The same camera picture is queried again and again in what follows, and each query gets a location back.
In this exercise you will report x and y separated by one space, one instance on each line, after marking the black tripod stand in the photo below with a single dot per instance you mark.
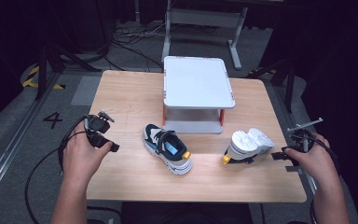
42 74
289 90

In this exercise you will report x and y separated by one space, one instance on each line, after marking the person's dark clothing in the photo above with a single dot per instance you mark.
186 214

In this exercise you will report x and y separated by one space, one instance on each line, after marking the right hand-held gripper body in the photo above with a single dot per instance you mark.
301 137

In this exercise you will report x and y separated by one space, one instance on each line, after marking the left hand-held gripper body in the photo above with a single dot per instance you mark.
98 126

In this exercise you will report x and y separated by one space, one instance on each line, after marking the white two-tier shoe rack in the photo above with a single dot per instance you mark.
195 81

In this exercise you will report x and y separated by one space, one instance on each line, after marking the grey metal desk frame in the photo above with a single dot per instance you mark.
199 17

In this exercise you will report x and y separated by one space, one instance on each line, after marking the person's right hand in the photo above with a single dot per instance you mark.
315 165

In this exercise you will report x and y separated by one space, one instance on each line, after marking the person's left hand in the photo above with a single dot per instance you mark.
80 158

